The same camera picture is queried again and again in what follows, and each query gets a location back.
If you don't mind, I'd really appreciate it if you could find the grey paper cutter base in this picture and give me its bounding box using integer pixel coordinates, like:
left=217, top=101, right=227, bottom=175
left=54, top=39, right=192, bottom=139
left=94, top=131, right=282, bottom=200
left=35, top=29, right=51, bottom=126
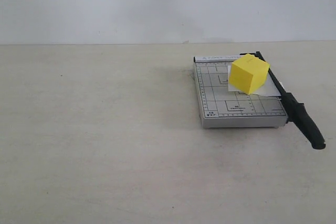
left=194, top=55, right=288, bottom=129

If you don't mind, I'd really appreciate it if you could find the yellow foam cube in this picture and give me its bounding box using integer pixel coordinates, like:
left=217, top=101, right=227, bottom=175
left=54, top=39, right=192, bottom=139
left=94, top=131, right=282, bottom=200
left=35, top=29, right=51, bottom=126
left=228, top=54, right=270, bottom=94

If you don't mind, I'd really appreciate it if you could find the white paper sheet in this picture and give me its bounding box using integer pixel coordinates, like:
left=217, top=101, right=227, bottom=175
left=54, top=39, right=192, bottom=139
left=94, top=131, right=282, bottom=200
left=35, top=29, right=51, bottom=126
left=227, top=65, right=281, bottom=97

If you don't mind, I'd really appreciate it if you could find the black cutter blade arm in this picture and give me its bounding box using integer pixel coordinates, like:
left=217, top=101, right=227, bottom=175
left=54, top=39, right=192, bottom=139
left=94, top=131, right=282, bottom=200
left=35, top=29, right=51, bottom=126
left=239, top=51, right=326, bottom=150

